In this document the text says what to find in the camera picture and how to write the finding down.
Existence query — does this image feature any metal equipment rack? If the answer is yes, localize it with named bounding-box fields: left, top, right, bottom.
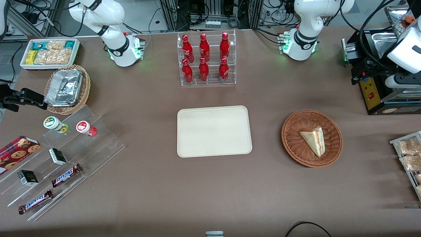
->
left=160, top=0, right=263, bottom=31

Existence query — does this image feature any clear acrylic bottle rack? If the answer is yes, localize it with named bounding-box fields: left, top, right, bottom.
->
left=177, top=29, right=237, bottom=87

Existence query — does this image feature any black machine yellow panel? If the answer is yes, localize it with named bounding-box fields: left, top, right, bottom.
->
left=341, top=28, right=421, bottom=116

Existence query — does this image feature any black looped cable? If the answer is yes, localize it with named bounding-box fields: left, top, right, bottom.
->
left=285, top=221, right=333, bottom=237

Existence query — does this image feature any aluminium frame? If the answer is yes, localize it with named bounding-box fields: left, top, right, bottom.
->
left=7, top=0, right=61, bottom=37

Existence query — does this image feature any clear acrylic stepped stand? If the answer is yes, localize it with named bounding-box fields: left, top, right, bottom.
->
left=0, top=105, right=126, bottom=222

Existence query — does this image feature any small black box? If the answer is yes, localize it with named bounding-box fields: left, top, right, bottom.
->
left=17, top=170, right=39, bottom=187
left=49, top=148, right=67, bottom=166

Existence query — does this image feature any green lid cup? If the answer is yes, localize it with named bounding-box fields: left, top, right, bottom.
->
left=43, top=116, right=69, bottom=134

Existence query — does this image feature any grey wire rack tray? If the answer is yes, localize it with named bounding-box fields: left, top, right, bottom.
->
left=389, top=131, right=421, bottom=202

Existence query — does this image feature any red cookie box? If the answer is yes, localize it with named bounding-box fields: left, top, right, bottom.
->
left=0, top=135, right=41, bottom=175

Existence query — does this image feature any snickers bar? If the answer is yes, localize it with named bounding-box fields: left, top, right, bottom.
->
left=51, top=163, right=83, bottom=188
left=18, top=189, right=53, bottom=215

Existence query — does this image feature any cream plastic tray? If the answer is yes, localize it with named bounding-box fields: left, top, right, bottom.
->
left=177, top=105, right=253, bottom=158

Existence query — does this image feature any triangular sandwich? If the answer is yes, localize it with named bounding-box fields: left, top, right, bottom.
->
left=299, top=127, right=326, bottom=158

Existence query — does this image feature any white snack bin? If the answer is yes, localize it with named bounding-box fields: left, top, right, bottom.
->
left=20, top=38, right=81, bottom=71

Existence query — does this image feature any aluminium foil container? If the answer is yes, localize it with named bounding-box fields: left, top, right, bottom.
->
left=45, top=68, right=83, bottom=107

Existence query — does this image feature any red lid cup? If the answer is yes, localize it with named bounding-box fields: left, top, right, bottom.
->
left=76, top=120, right=98, bottom=137

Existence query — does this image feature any oval tan wicker basket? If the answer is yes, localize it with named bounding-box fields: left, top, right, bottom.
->
left=44, top=65, right=91, bottom=116

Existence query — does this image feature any round brown wicker basket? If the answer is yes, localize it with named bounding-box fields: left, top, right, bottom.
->
left=281, top=109, right=343, bottom=168

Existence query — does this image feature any red cola bottle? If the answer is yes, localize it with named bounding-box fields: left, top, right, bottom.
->
left=182, top=59, right=194, bottom=84
left=199, top=57, right=210, bottom=82
left=199, top=33, right=210, bottom=62
left=220, top=32, right=230, bottom=61
left=219, top=58, right=229, bottom=82
left=182, top=34, right=195, bottom=64

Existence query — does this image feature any metal tray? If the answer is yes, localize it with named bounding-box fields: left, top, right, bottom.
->
left=384, top=5, right=415, bottom=30

